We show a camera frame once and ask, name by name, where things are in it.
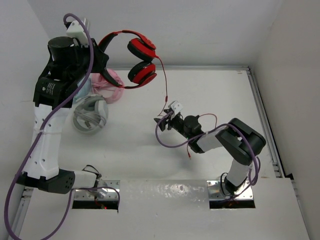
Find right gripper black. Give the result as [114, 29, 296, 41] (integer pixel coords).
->
[155, 108, 193, 141]

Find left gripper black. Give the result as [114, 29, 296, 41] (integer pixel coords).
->
[67, 38, 107, 84]

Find red black headphones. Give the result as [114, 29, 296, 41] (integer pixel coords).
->
[98, 29, 161, 90]

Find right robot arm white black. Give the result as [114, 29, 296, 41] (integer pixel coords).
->
[154, 109, 266, 199]

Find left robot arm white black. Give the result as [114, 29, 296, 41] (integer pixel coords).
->
[13, 36, 109, 194]

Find pink headphones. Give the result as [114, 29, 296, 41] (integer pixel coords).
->
[91, 73, 124, 104]

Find light blue headphones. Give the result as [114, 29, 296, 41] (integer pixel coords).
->
[73, 77, 92, 103]

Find grey white headphones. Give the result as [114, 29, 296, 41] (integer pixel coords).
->
[72, 95, 109, 135]

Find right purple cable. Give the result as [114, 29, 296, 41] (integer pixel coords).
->
[155, 111, 261, 201]

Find purple cable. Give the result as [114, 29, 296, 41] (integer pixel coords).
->
[3, 13, 121, 240]
[155, 111, 261, 201]

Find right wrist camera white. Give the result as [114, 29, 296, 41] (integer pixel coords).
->
[168, 100, 184, 117]

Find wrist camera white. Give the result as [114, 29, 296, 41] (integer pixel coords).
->
[168, 100, 184, 117]
[66, 20, 89, 47]

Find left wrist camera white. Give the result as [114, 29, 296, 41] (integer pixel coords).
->
[66, 20, 89, 47]

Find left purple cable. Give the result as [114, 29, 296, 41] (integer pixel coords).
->
[3, 13, 121, 240]

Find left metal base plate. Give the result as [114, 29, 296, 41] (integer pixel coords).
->
[74, 180, 120, 201]

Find metal base plate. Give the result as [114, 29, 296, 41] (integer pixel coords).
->
[206, 180, 254, 201]
[74, 180, 120, 201]

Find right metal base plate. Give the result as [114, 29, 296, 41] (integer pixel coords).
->
[206, 180, 254, 201]

